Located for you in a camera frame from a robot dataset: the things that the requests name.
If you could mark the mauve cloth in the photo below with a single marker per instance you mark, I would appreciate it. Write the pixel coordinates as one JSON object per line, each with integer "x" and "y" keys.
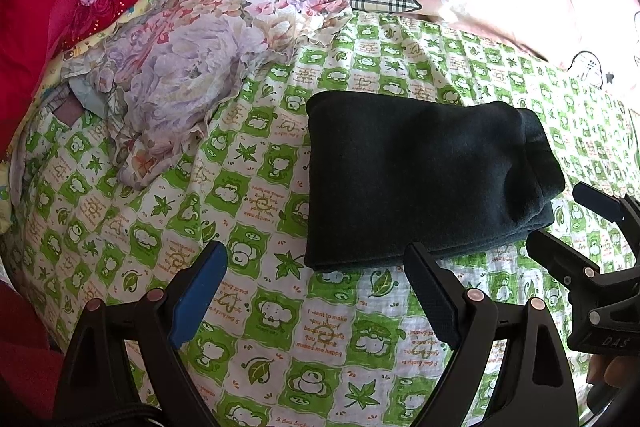
{"x": 67, "y": 112}

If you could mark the red flowered blanket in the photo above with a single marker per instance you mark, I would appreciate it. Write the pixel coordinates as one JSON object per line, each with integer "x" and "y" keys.
{"x": 35, "y": 7}

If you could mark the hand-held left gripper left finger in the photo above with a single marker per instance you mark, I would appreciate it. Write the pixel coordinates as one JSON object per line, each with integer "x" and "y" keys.
{"x": 200, "y": 292}

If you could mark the black pants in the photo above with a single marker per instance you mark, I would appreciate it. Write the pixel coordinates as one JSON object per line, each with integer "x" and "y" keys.
{"x": 410, "y": 167}

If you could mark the green checked bed sheet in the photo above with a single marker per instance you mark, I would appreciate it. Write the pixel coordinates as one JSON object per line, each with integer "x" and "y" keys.
{"x": 280, "y": 307}

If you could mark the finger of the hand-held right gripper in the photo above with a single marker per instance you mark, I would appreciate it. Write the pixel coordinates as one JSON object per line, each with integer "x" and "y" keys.
{"x": 555, "y": 252}
{"x": 597, "y": 203}

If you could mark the dark red cloth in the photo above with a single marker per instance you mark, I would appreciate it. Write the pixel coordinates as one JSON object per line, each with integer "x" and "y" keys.
{"x": 25, "y": 357}

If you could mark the person's right hand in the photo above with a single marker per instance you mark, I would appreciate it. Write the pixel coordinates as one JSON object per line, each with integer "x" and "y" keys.
{"x": 617, "y": 374}

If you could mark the floral printed cloth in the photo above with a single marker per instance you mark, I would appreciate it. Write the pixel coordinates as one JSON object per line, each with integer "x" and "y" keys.
{"x": 185, "y": 67}

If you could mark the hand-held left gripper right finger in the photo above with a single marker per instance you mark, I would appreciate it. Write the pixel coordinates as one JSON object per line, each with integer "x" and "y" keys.
{"x": 440, "y": 307}

